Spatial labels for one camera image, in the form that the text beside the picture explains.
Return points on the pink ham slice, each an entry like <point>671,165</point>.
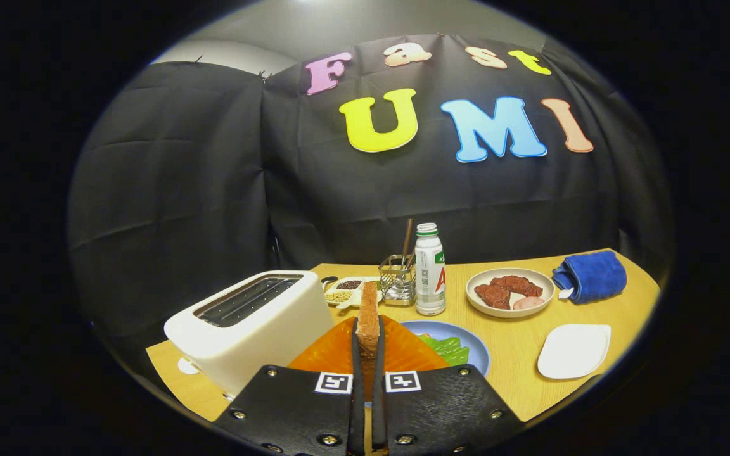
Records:
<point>528,303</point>

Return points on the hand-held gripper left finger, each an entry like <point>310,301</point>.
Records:
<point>357,418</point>

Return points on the black backdrop cloth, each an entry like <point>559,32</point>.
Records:
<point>213,190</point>

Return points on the green lettuce leaf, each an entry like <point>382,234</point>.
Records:
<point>447,349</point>

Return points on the white square plate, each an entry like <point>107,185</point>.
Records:
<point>574,351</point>

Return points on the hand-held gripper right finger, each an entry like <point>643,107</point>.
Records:
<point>379,418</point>

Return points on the pile of dark beans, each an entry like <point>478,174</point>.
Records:
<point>349,284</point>

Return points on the brown meat piece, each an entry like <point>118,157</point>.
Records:
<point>520,285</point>
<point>493,296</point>

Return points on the white green drink bottle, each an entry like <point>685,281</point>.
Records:
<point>430,278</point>

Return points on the toasted bread slice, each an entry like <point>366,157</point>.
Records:
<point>368,323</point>

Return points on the cream round meat plate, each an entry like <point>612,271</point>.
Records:
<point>542,292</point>

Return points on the brown wooden stick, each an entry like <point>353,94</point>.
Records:
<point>407,240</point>

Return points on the cream white toaster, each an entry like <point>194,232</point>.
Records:
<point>257,342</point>

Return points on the blue folded towel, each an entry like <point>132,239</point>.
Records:
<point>593,277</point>

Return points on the white divided dish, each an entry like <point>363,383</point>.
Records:
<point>355,294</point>

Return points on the pile of yellow beans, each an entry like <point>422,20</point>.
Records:
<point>338,296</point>

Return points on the blue round plate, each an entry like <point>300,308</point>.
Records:
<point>476,351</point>

